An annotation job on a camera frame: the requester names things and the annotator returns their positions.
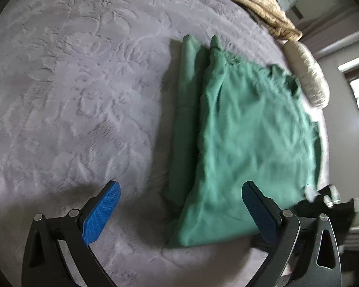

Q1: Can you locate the green garment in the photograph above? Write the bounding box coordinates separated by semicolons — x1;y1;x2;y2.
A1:
163;35;321;248

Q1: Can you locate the cream pleated pillow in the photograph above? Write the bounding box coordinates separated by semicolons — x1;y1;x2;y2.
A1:
283;40;330;109

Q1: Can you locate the grey embossed plush bedspread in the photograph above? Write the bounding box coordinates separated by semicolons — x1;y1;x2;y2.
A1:
0;0;330;287

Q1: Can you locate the beige patterned blanket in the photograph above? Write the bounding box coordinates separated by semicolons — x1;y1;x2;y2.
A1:
232;0;303;42

